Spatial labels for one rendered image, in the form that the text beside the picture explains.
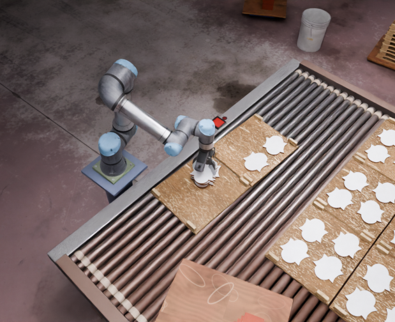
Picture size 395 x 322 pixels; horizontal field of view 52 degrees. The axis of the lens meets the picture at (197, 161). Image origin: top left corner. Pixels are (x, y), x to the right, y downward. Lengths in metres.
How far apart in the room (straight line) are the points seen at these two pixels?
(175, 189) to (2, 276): 1.55
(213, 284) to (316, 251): 0.56
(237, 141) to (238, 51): 2.33
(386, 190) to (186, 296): 1.22
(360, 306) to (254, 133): 1.09
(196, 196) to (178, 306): 0.62
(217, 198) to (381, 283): 0.86
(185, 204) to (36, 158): 1.91
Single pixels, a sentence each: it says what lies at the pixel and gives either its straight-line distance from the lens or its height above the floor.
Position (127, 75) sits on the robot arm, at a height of 1.51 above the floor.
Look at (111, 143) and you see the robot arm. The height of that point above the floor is 1.12.
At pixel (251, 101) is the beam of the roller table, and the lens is 2.65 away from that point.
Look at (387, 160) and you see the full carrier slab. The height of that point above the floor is 0.94.
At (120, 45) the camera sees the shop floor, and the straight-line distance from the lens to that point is 4.71.
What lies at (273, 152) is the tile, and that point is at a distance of 2.34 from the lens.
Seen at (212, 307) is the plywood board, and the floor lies 1.04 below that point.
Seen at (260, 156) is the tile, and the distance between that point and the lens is 2.31.
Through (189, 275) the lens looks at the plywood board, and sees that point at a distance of 1.82.
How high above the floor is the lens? 2.72
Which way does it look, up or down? 52 degrees down
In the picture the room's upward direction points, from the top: 1 degrees clockwise
